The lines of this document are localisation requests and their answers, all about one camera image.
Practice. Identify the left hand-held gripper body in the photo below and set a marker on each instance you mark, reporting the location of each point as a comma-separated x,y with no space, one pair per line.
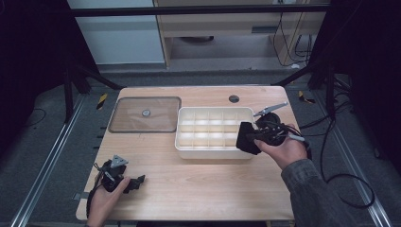
114,171

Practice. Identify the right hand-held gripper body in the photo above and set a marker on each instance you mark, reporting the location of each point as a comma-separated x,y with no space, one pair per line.
271,129

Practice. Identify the black sock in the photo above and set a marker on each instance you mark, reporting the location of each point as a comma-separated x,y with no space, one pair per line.
244,142

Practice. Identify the white compartment storage box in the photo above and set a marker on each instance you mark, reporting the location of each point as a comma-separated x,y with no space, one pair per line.
208,154

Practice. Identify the person's right hand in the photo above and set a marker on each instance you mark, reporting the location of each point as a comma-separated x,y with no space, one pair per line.
288,151

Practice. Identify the person's left hand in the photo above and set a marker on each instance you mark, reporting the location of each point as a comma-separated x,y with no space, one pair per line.
102,205

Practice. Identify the yellow black striped tape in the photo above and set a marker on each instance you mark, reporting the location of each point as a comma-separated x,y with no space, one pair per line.
302,96
101,101

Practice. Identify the transparent box lid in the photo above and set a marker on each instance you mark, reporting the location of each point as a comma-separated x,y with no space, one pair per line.
157,118

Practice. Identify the black metal stand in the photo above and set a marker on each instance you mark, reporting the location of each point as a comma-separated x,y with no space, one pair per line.
67,94
330,94

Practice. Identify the light wooden desk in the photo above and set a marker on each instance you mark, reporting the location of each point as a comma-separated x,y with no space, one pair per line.
220,25

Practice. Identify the black curtain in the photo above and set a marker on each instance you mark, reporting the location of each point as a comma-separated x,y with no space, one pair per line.
372,63
31,63

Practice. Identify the white cabinet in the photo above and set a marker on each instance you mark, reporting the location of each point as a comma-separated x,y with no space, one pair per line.
119,41

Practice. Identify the black horizontal bar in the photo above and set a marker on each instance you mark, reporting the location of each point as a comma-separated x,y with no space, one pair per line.
189,10

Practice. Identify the grey metal table bracket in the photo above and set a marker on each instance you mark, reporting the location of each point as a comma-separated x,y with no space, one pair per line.
80,196

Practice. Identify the aluminium floor rail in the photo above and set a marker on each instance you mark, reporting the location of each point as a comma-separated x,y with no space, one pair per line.
353,164
47,164

